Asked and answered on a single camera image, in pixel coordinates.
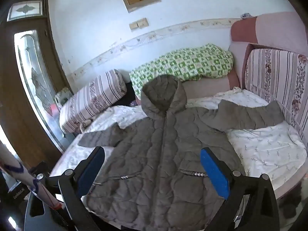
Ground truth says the wooden door with glass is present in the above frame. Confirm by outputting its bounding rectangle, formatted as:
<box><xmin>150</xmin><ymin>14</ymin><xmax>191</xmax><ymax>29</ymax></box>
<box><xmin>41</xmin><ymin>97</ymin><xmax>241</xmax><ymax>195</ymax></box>
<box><xmin>0</xmin><ymin>0</ymin><xmax>75</xmax><ymax>171</ymax></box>

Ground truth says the grey-green quilted hooded jacket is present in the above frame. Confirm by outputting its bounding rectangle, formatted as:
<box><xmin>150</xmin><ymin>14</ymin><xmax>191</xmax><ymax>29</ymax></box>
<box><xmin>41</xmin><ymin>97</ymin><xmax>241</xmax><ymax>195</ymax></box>
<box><xmin>78</xmin><ymin>74</ymin><xmax>285</xmax><ymax>229</ymax></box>

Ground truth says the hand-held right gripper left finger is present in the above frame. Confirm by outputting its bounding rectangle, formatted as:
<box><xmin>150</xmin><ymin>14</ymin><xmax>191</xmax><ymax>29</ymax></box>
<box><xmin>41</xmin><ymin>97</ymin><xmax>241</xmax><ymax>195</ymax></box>
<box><xmin>24</xmin><ymin>146</ymin><xmax>105</xmax><ymax>231</ymax></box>

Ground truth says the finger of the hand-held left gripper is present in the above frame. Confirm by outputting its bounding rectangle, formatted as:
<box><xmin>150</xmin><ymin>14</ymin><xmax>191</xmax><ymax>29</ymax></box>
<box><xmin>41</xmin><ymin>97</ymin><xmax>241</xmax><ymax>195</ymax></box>
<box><xmin>34</xmin><ymin>161</ymin><xmax>49</xmax><ymax>175</ymax></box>

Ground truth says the striped floral flat cushion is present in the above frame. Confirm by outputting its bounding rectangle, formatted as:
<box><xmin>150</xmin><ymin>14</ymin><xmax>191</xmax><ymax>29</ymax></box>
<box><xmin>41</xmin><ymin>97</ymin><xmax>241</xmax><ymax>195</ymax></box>
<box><xmin>244</xmin><ymin>48</ymin><xmax>308</xmax><ymax>150</ymax></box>

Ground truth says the green checked blanket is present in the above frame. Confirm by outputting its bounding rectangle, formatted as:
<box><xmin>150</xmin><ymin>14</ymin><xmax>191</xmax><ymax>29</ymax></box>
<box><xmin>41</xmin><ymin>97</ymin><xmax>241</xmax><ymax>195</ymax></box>
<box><xmin>129</xmin><ymin>43</ymin><xmax>234</xmax><ymax>99</ymax></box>

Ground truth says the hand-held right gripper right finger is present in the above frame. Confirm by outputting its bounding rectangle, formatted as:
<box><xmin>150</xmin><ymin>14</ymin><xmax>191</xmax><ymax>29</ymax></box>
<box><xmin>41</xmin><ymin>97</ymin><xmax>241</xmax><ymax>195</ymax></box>
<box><xmin>200</xmin><ymin>147</ymin><xmax>281</xmax><ymax>231</ymax></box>

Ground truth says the pink sofa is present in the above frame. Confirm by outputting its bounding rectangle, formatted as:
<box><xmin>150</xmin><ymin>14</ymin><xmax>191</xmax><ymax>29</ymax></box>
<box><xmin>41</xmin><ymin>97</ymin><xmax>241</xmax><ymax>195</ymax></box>
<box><xmin>183</xmin><ymin>12</ymin><xmax>308</xmax><ymax>99</ymax></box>

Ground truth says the floral print cloth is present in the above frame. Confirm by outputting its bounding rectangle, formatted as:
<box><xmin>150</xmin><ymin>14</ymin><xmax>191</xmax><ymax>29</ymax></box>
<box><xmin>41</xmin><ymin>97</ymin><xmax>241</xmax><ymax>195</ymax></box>
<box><xmin>55</xmin><ymin>87</ymin><xmax>74</xmax><ymax>106</ymax></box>

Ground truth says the white patterned bedsheet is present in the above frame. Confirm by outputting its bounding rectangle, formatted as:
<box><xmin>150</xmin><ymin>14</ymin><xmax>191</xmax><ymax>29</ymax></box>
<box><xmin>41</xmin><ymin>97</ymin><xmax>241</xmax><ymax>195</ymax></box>
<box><xmin>49</xmin><ymin>89</ymin><xmax>307</xmax><ymax>222</ymax></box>

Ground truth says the white stick with blue marks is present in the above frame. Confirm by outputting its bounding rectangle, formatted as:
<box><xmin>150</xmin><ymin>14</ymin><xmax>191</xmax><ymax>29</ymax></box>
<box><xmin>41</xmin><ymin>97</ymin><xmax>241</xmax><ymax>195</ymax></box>
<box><xmin>0</xmin><ymin>143</ymin><xmax>62</xmax><ymax>210</ymax></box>

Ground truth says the striped floral bolster cushion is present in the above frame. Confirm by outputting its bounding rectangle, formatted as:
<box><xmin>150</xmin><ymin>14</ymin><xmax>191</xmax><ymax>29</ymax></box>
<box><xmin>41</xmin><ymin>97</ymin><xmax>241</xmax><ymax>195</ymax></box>
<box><xmin>59</xmin><ymin>69</ymin><xmax>127</xmax><ymax>134</ymax></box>

